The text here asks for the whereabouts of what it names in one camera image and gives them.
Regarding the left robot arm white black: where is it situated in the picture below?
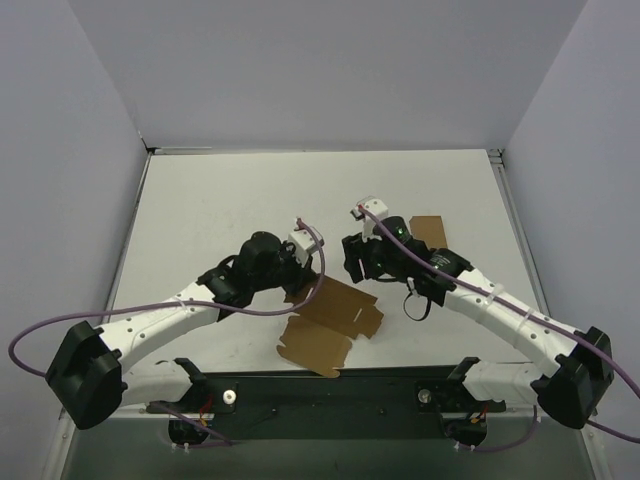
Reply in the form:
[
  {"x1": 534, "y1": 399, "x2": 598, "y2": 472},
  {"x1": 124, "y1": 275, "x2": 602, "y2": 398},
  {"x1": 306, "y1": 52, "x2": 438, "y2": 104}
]
[{"x1": 45, "y1": 225, "x2": 324, "y2": 430}]

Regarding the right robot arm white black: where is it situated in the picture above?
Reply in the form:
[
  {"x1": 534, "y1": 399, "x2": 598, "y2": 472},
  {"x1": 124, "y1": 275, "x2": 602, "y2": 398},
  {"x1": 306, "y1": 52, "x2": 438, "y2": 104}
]
[{"x1": 342, "y1": 206, "x2": 614, "y2": 429}]

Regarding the small folded cardboard box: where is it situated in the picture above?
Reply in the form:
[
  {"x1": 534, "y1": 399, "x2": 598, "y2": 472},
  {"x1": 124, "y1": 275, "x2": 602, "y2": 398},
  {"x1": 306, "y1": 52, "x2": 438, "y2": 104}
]
[{"x1": 409, "y1": 216, "x2": 448, "y2": 249}]

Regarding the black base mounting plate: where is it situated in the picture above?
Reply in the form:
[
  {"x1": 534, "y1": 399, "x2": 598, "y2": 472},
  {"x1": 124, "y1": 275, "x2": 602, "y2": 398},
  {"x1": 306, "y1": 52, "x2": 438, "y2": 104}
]
[{"x1": 146, "y1": 359, "x2": 506, "y2": 445}]

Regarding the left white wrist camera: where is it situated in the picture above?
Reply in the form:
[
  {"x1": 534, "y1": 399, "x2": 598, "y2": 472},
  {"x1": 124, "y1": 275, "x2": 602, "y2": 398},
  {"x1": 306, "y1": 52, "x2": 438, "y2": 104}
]
[{"x1": 287, "y1": 218, "x2": 324, "y2": 266}]

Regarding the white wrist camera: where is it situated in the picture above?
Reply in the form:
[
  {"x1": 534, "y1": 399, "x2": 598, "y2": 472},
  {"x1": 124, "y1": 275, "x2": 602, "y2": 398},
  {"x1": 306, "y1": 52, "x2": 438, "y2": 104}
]
[
  {"x1": 287, "y1": 218, "x2": 324, "y2": 266},
  {"x1": 350, "y1": 196, "x2": 389, "y2": 241}
]

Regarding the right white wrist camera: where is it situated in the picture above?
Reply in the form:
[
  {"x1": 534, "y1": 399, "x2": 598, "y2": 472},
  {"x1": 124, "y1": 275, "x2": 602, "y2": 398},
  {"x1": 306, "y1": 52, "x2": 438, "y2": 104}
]
[{"x1": 350, "y1": 196, "x2": 389, "y2": 241}]

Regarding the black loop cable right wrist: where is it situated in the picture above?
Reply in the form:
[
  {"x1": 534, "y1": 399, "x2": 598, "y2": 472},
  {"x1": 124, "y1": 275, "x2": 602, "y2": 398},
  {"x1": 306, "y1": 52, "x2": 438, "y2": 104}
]
[{"x1": 403, "y1": 292, "x2": 434, "y2": 323}]

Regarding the aluminium frame rail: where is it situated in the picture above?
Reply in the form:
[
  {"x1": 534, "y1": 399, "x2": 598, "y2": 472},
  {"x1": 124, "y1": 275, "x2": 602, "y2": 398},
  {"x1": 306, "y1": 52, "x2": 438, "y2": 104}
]
[{"x1": 487, "y1": 149, "x2": 549, "y2": 315}]

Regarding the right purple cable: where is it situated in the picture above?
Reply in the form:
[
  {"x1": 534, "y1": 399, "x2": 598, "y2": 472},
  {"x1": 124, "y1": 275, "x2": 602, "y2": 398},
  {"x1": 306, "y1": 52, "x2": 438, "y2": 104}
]
[{"x1": 357, "y1": 207, "x2": 640, "y2": 445}]

